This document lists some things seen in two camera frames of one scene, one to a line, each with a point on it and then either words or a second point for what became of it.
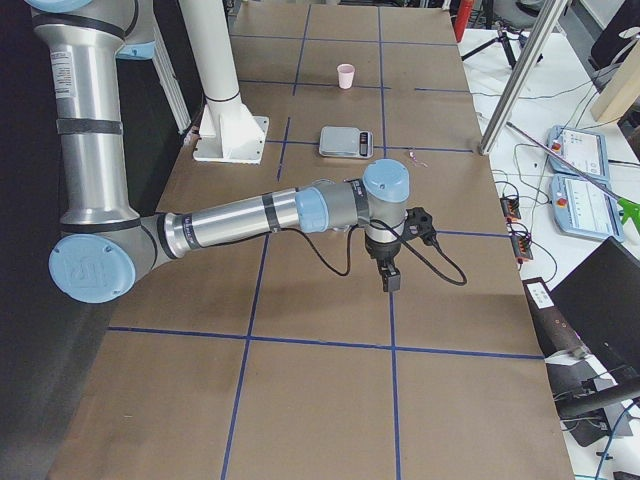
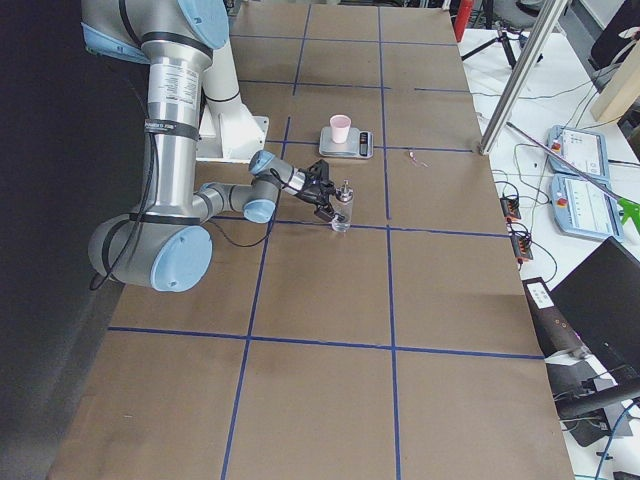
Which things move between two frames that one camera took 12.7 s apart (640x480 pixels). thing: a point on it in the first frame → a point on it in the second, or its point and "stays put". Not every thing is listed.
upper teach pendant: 585,150 stays put
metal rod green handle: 628,207 stays put
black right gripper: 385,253 → 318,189
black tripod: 514,42 stays put
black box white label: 554,334 stays put
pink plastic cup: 346,75 → 340,124
